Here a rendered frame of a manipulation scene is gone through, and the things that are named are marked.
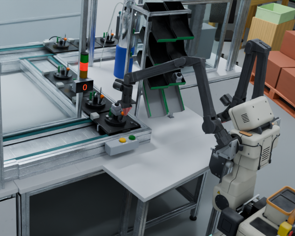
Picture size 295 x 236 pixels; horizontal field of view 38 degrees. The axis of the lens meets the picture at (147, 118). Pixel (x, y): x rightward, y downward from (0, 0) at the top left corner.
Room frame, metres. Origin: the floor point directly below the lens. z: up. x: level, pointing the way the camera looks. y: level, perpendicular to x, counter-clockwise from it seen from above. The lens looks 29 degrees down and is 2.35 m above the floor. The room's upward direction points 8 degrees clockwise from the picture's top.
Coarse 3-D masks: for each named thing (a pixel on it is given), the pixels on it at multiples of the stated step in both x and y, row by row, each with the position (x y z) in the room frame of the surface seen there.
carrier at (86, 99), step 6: (90, 96) 2.66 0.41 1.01; (96, 96) 2.63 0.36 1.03; (84, 102) 2.64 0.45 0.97; (90, 102) 2.59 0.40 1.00; (96, 102) 2.63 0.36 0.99; (102, 102) 2.64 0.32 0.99; (108, 102) 2.69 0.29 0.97; (84, 108) 2.55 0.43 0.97; (90, 108) 2.56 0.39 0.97; (96, 108) 2.57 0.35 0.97; (102, 108) 2.59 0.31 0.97; (108, 108) 2.60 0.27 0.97
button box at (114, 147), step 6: (126, 138) 2.27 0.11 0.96; (108, 144) 2.17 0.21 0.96; (114, 144) 2.18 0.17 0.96; (120, 144) 2.19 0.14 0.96; (126, 144) 2.21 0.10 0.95; (132, 144) 2.24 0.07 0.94; (138, 144) 2.27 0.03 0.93; (108, 150) 2.15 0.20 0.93; (114, 150) 2.15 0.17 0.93; (120, 150) 2.18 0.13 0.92; (126, 150) 2.21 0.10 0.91
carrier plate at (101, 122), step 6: (102, 114) 2.50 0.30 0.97; (96, 120) 2.41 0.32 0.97; (102, 120) 2.42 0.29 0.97; (126, 120) 2.47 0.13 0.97; (132, 120) 2.48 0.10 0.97; (102, 126) 2.35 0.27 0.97; (108, 126) 2.36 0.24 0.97; (114, 126) 2.37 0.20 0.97; (120, 126) 2.38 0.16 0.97; (126, 126) 2.39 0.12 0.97; (132, 126) 2.40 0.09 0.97; (138, 126) 2.42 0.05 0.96; (108, 132) 2.29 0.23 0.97; (114, 132) 2.30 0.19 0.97; (120, 132) 2.33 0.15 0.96
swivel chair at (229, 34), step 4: (236, 0) 6.64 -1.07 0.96; (232, 4) 6.61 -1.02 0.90; (232, 8) 6.61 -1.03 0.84; (232, 12) 6.60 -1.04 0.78; (232, 16) 6.60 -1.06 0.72; (232, 20) 6.59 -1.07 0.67; (228, 32) 6.48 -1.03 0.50; (232, 32) 6.51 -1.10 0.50; (228, 36) 6.28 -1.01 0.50; (232, 36) 6.31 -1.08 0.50; (224, 40) 6.13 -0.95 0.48; (228, 40) 6.15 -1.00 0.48; (236, 64) 6.37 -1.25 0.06
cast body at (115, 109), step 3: (114, 105) 2.43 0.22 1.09; (117, 105) 2.43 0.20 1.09; (120, 105) 2.45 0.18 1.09; (111, 108) 2.45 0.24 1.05; (114, 108) 2.43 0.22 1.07; (117, 108) 2.43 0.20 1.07; (120, 108) 2.44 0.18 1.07; (111, 111) 2.45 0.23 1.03; (114, 111) 2.42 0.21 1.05; (117, 111) 2.42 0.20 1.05; (114, 114) 2.42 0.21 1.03; (117, 114) 2.42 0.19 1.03; (120, 114) 2.43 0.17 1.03
